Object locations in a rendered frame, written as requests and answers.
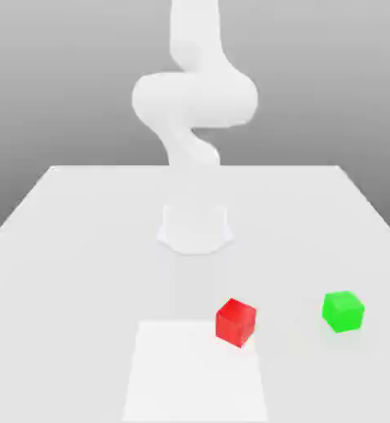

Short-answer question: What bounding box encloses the small red cube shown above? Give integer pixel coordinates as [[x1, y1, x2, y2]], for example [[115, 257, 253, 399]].
[[215, 297, 258, 349]]

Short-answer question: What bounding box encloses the small green cube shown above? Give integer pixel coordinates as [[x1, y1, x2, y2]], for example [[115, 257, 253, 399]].
[[321, 290, 365, 334]]

